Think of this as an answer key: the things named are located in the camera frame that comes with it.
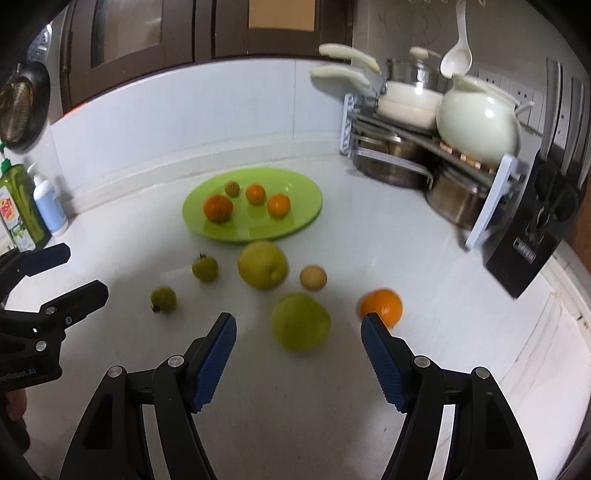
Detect person's left hand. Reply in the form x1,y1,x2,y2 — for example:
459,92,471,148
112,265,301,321
5,389,27,421

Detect large steel pot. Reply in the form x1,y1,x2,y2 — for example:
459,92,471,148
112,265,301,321
351,133,434,191

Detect small green fruit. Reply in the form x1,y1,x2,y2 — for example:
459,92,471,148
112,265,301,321
150,286,177,314

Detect green plate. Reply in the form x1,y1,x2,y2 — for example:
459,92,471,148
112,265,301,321
181,167,322,243

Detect large dark orange tangerine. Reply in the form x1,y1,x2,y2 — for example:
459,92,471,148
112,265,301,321
204,194,233,224

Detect small steel pot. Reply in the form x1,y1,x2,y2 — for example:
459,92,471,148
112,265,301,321
426,167,489,230

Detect black round strainer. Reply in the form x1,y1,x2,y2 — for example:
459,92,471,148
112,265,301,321
1,61,51,153

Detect orange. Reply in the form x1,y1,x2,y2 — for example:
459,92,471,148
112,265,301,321
266,193,291,219

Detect small tan round fruit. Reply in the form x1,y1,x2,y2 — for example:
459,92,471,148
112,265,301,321
300,265,328,291

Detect orange mandarin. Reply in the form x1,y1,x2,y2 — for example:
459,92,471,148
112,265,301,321
358,288,404,330

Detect small orange tangerine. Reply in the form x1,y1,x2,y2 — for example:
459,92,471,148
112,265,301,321
245,183,266,206

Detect white ladle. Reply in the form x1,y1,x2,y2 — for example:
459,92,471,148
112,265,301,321
440,0,473,79

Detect white ceramic pot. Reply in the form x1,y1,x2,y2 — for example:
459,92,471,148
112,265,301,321
436,74,535,168

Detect green tomato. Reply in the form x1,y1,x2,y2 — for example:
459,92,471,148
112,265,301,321
191,254,219,283

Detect green dish soap bottle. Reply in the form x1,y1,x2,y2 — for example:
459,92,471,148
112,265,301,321
1,143,50,252

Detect white metal pot rack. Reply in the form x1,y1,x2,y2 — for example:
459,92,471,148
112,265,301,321
339,93,531,250

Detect black knife block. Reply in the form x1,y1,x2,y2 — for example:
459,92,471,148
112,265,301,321
485,58,590,299

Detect green apple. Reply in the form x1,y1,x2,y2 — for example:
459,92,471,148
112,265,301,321
271,293,332,353

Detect brown round fruit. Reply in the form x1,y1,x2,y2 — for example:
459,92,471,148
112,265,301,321
224,181,240,198

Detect steel lidded pot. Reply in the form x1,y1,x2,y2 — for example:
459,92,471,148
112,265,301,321
387,46,450,94

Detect cream frying pan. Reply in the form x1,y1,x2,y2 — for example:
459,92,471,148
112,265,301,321
310,64,443,131

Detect yellow pear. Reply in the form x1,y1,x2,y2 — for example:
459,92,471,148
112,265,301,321
238,241,288,291

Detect blue white bottle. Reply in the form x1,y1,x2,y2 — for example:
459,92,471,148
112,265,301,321
27,163,69,237

